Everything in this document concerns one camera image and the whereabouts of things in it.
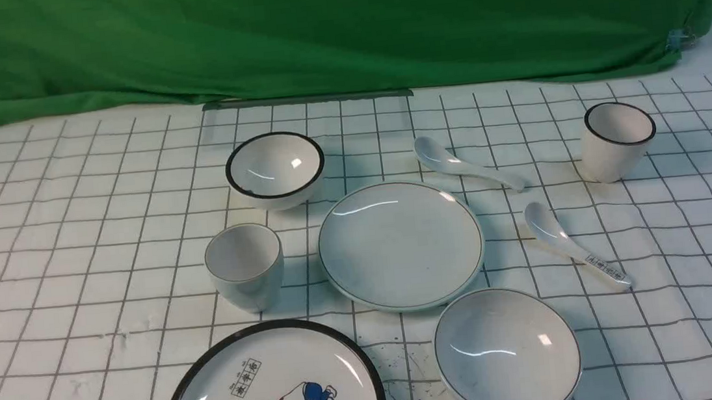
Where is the green backdrop cloth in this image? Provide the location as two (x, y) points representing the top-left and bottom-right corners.
(0, 0), (712, 125)

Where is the black-rimmed illustrated plate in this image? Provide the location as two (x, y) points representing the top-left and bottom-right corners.
(171, 319), (386, 400)

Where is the black-rimmed white bowl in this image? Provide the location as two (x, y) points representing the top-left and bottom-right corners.
(225, 131), (328, 211)

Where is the plain white ceramic spoon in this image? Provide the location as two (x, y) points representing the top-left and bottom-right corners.
(414, 136), (526, 193)

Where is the pale green-rimmed bowl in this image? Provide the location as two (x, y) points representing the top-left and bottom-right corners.
(432, 288), (583, 400)

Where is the black-rimmed white cup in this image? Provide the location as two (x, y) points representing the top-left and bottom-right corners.
(581, 101), (657, 184)

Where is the white spoon with lettering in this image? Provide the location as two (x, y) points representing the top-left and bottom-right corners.
(522, 201), (633, 290)

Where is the pale green-rimmed cup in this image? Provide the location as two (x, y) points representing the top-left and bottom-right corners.
(204, 223), (284, 313)

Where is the pale green-rimmed plate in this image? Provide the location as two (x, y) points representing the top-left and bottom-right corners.
(317, 181), (486, 313)

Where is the white grid tablecloth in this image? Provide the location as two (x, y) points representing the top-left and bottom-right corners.
(0, 72), (712, 400)

